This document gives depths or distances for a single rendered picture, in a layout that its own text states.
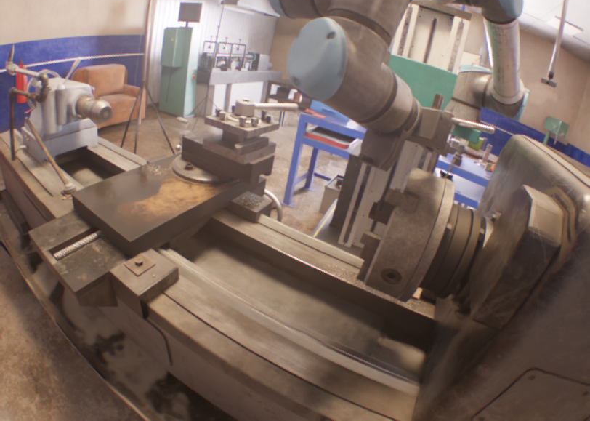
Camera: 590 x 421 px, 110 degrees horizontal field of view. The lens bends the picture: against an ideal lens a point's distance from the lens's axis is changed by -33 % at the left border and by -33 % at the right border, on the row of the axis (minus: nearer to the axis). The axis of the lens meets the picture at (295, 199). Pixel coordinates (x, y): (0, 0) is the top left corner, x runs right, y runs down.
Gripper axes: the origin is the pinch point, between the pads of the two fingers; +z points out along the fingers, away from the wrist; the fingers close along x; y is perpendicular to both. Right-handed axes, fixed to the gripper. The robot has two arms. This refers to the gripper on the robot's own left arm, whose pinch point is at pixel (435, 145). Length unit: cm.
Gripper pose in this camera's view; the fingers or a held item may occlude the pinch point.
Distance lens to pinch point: 60.2
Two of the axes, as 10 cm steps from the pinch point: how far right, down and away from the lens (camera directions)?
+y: 3.6, -9.2, -1.4
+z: 7.5, 1.9, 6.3
